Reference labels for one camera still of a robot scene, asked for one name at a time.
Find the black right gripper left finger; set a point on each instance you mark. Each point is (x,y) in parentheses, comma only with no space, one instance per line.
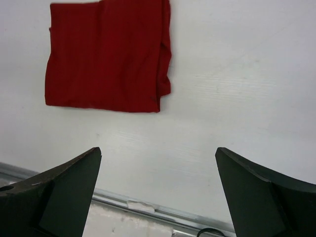
(54,203)

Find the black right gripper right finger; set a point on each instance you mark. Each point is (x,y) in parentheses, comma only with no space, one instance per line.
(263,202)

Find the red t shirt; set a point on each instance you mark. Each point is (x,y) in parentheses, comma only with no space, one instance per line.
(111,55)

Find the white tape piece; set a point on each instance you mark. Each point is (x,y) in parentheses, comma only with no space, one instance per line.
(140,206)

